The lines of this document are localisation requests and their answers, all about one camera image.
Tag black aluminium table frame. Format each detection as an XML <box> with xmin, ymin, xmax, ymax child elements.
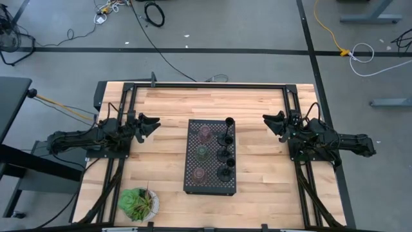
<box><xmin>72</xmin><ymin>82</ymin><xmax>348</xmax><ymax>232</ymax></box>

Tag black desk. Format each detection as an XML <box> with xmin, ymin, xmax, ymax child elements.
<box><xmin>0</xmin><ymin>76</ymin><xmax>83</xmax><ymax>220</ymax></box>

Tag grey floor bar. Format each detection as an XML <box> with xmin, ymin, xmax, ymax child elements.
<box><xmin>369</xmin><ymin>97</ymin><xmax>412</xmax><ymax>108</ymax></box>

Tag white floor cable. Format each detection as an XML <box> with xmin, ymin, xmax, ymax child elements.
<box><xmin>349</xmin><ymin>43</ymin><xmax>412</xmax><ymax>78</ymax></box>

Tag black perforated metal shelf riser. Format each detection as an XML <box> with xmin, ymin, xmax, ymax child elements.
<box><xmin>183</xmin><ymin>119</ymin><xmax>238</xmax><ymax>197</ymax></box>

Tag grey cable loop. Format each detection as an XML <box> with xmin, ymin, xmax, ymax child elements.
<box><xmin>204</xmin><ymin>73</ymin><xmax>230</xmax><ymax>83</ymax></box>

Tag yellow extension cable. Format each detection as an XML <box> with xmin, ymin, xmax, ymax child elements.
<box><xmin>314</xmin><ymin>0</ymin><xmax>351</xmax><ymax>57</ymax></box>

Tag white and yellow cable bundle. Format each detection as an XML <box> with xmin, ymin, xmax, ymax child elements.
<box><xmin>93</xmin><ymin>0</ymin><xmax>129</xmax><ymax>25</ymax></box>

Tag grey table leg base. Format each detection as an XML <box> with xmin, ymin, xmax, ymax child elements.
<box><xmin>339</xmin><ymin>0</ymin><xmax>403</xmax><ymax>25</ymax></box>

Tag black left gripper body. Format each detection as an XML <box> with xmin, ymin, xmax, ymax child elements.
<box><xmin>126</xmin><ymin>111</ymin><xmax>146</xmax><ymax>145</ymax></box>

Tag tangled black cables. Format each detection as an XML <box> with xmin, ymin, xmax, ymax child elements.
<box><xmin>390</xmin><ymin>27</ymin><xmax>412</xmax><ymax>54</ymax></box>

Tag coiled black cable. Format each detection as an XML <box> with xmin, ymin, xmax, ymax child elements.
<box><xmin>144</xmin><ymin>1</ymin><xmax>165</xmax><ymax>28</ymax></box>

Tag thin black fan cable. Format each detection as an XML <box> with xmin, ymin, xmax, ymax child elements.
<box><xmin>34</xmin><ymin>23</ymin><xmax>98</xmax><ymax>48</ymax></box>

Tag orange cable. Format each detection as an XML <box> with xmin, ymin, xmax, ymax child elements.
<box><xmin>33</xmin><ymin>92</ymin><xmax>95</xmax><ymax>122</ymax></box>

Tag succulent in white patterned pot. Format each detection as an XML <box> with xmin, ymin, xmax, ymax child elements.
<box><xmin>117</xmin><ymin>185</ymin><xmax>160</xmax><ymax>223</ymax></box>

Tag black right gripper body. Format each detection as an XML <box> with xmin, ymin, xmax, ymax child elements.
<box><xmin>279</xmin><ymin>111</ymin><xmax>303</xmax><ymax>144</ymax></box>

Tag pink ribbed glass candle holder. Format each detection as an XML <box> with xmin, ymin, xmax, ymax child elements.
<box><xmin>196</xmin><ymin>125</ymin><xmax>213</xmax><ymax>144</ymax></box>
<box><xmin>191</xmin><ymin>167</ymin><xmax>209</xmax><ymax>185</ymax></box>

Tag black floor fan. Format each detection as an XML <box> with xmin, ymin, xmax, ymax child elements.
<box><xmin>0</xmin><ymin>5</ymin><xmax>36</xmax><ymax>67</ymax></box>

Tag long black floor cable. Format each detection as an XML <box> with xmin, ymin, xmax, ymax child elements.
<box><xmin>128</xmin><ymin>0</ymin><xmax>198</xmax><ymax>83</ymax></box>

